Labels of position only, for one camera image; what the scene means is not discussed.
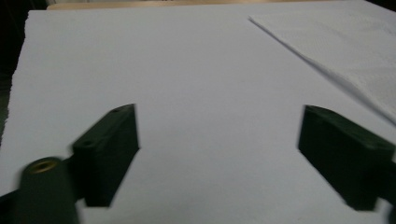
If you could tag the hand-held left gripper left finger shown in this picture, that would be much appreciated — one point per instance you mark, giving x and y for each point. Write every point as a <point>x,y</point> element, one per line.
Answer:
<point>107,155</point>

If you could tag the white paper towel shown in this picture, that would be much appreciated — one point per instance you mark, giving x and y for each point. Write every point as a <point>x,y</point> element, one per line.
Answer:
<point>348,46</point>

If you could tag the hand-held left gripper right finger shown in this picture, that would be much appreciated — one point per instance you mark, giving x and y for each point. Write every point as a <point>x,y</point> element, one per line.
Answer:
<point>345,155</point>

